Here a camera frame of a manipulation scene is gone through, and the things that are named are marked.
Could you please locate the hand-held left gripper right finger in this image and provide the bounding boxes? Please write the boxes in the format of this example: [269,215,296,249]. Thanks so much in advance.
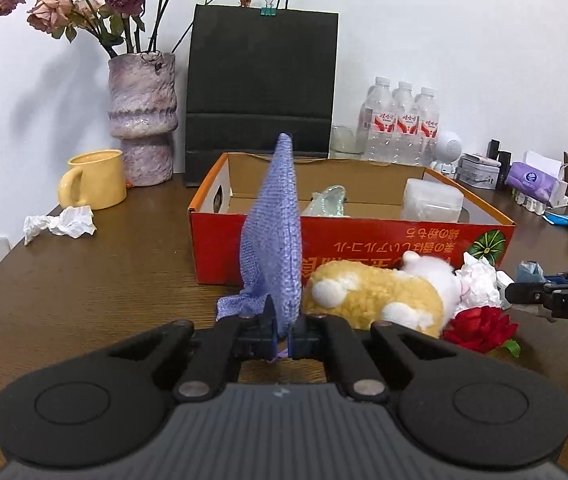
[289,313,470,404]

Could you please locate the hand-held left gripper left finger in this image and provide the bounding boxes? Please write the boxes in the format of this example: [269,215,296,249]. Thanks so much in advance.
[106,296,281,404]

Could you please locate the small clear snack packet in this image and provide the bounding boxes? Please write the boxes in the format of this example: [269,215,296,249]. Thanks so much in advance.
[515,260,546,285]

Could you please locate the white tissue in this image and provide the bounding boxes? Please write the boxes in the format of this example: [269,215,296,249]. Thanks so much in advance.
[23,205,97,246]
[456,252,515,311]

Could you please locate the red artificial rose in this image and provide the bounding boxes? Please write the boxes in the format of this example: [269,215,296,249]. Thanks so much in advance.
[443,305,521,358]

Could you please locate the yellow and white plush toy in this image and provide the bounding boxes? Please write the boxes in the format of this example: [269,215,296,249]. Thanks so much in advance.
[303,250,462,338]

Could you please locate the red cardboard box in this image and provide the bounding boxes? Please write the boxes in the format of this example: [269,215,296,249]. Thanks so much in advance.
[187,151,516,286]

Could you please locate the purple knitted cloth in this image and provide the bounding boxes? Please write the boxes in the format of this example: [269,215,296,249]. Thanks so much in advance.
[215,132,304,339]

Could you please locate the translucent plastic container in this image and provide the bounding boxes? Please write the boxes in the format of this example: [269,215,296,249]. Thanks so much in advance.
[403,177,465,223]

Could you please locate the row of small white vials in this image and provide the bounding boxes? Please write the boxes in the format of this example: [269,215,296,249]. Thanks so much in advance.
[511,189,549,214]

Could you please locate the purple wipes pack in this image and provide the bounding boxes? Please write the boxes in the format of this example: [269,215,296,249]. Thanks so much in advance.
[506,161,562,203]

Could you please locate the black rectangular device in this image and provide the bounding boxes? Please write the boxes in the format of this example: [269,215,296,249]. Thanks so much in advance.
[486,139,513,191]

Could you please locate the clear crumpled plastic wrap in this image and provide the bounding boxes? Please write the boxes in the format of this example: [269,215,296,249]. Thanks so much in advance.
[301,185,350,219]

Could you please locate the white robot-shaped speaker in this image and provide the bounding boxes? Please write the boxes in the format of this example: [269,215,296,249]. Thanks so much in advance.
[429,130,465,176]

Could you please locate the clear water bottle red label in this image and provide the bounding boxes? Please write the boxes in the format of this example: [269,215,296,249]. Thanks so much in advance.
[414,86,440,166]
[359,76,396,162]
[391,81,423,165]

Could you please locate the clear glass cup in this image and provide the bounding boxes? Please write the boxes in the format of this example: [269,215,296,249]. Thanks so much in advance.
[329,124,368,160]

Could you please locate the yellow mug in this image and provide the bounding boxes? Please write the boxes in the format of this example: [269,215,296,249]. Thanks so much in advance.
[58,150,128,211]

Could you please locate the black paper bag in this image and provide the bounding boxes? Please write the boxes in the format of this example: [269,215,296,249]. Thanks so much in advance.
[185,0,340,188]

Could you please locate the purple textured vase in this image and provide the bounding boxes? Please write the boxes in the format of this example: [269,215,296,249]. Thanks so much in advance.
[107,52,180,187]

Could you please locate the dried rose bouquet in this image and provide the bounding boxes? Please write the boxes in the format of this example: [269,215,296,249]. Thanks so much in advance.
[0,0,255,58]

